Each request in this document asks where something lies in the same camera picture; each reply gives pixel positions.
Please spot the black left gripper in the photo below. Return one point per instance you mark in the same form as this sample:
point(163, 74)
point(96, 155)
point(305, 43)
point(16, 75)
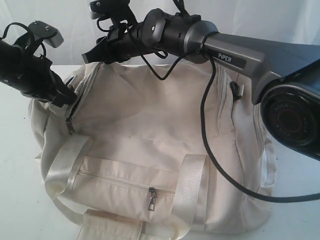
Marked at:
point(34, 78)

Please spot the cream fabric duffel bag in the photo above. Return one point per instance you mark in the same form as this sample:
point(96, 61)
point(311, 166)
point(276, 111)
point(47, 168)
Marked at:
point(126, 161)

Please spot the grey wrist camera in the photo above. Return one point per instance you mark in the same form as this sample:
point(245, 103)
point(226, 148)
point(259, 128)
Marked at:
point(98, 8)
point(47, 33)

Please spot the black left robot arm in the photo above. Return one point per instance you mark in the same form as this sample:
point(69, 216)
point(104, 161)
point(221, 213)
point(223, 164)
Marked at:
point(13, 52)

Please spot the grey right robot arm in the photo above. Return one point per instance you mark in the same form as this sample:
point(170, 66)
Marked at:
point(285, 77)

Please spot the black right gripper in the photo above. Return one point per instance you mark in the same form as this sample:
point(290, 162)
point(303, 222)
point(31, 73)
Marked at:
point(117, 51)

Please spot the white backdrop curtain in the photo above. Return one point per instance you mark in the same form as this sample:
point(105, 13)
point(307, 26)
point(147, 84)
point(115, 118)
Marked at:
point(291, 21)

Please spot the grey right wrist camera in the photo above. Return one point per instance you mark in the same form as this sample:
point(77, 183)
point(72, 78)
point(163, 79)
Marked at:
point(98, 8)

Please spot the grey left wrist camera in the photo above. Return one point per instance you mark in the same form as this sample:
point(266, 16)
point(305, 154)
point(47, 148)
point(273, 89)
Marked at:
point(47, 33)

